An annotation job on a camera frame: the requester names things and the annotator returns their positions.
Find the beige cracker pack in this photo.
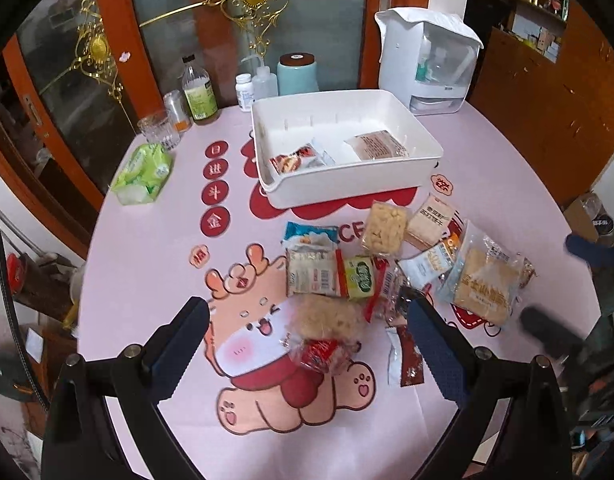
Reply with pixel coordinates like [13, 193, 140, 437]
[405, 194, 456, 250]

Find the small metal can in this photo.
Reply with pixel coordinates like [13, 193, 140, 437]
[163, 90, 192, 133]

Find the white dispenser box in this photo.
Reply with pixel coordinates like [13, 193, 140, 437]
[374, 6, 484, 116]

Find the blue white snack pack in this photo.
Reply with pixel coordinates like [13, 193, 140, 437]
[281, 222, 341, 297]

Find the puffed rice snack pack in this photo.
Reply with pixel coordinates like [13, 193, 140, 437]
[361, 202, 409, 256]

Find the rice crisp ball pack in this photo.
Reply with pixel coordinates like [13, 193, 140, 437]
[283, 295, 367, 349]

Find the white squeeze bottle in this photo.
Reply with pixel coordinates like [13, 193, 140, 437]
[240, 54, 279, 101]

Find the white pill bottle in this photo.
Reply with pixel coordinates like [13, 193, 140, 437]
[235, 73, 254, 112]

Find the small green snack pack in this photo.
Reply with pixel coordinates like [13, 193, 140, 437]
[344, 256, 375, 299]

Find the pink cartoon table mat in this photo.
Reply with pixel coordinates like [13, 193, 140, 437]
[76, 101, 602, 480]

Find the mixed nut small pack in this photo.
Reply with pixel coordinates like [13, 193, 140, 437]
[520, 257, 536, 289]

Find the clear drinking glass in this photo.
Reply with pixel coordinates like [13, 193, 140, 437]
[137, 110, 181, 151]

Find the green label glass bottle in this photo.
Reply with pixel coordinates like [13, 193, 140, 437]
[181, 54, 218, 122]

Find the large bread cake pack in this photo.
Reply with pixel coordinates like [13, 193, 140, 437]
[436, 220, 525, 327]

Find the red candy pack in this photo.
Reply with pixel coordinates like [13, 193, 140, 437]
[289, 339, 361, 375]

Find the white plastic tray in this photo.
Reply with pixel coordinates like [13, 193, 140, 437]
[251, 90, 444, 209]

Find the white orange oats bar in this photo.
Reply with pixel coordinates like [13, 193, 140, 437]
[397, 233, 461, 290]

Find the brown sauce sachet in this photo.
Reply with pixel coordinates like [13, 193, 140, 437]
[386, 326, 424, 388]

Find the green tissue pack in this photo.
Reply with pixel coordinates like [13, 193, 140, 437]
[111, 143, 173, 206]

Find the cardboard box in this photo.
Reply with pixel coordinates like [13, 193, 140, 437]
[564, 192, 614, 242]

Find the wooden cabinet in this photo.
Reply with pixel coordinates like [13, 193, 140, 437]
[465, 0, 614, 206]

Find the clear wafer snack pack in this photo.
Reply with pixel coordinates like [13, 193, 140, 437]
[345, 130, 409, 160]

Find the red white snack pack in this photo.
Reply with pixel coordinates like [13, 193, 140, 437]
[269, 143, 334, 174]

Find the light blue canister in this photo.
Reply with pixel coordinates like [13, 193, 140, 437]
[277, 52, 319, 96]

